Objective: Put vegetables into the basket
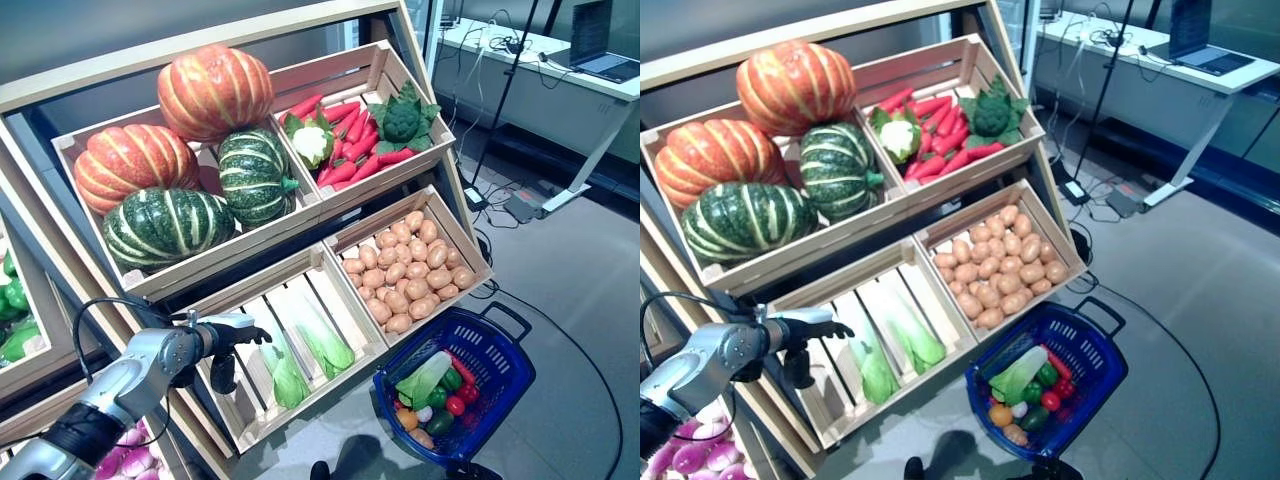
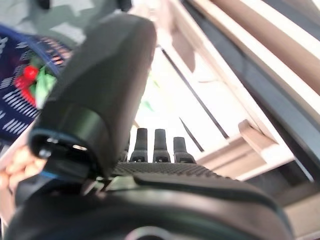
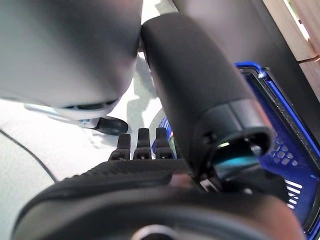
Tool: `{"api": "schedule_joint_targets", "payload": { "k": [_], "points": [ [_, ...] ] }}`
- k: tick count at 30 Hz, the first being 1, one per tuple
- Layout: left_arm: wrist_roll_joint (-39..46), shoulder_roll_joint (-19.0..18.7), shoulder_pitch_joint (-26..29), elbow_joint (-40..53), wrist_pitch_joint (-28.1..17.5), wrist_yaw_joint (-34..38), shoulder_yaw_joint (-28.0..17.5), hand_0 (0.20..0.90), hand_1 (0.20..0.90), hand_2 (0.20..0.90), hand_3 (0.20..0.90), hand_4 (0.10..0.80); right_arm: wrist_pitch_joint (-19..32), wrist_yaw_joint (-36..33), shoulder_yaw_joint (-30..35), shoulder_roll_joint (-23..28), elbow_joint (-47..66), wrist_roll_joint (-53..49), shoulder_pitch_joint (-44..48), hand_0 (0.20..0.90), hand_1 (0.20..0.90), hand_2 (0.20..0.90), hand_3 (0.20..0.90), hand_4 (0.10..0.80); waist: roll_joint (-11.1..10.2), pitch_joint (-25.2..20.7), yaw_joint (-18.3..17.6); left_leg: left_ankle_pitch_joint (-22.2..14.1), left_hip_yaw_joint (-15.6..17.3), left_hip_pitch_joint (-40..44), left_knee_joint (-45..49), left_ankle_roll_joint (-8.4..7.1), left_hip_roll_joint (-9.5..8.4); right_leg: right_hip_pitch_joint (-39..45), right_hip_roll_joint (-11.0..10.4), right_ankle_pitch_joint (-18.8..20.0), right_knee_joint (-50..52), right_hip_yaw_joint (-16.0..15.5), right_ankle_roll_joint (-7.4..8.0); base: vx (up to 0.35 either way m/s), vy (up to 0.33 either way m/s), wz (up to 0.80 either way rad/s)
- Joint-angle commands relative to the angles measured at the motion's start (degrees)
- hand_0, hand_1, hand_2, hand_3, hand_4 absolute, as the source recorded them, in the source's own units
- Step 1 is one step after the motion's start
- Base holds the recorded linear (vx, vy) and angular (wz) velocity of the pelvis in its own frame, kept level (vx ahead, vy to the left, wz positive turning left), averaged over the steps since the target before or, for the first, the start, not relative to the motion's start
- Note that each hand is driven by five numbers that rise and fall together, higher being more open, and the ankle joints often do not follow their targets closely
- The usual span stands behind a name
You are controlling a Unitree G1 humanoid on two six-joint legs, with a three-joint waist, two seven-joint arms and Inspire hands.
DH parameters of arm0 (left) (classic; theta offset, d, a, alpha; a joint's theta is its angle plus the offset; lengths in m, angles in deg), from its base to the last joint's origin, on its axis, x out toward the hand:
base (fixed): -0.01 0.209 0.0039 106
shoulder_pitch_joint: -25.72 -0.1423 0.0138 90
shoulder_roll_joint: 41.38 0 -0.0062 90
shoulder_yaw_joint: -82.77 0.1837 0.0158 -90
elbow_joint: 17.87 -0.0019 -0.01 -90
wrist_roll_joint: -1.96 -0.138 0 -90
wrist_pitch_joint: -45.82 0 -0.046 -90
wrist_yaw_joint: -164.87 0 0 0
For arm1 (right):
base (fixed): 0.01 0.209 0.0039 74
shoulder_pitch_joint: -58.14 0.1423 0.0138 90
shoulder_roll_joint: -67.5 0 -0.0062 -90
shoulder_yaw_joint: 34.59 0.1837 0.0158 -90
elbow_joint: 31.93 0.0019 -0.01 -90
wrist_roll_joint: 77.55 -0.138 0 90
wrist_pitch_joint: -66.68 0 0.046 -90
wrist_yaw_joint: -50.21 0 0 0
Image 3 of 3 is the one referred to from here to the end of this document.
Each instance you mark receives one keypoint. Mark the blue plastic shopping basket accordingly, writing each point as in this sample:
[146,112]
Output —
[301,175]

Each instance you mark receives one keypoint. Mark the grey robot leg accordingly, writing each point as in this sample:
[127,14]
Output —
[65,50]

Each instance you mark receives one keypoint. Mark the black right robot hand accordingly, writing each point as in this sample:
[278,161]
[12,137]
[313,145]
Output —
[190,82]

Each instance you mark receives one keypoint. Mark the light wooden cabinet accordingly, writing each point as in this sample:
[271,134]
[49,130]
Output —
[291,30]

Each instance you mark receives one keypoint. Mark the silver robot foot black tip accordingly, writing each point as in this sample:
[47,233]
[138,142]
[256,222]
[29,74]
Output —
[111,126]

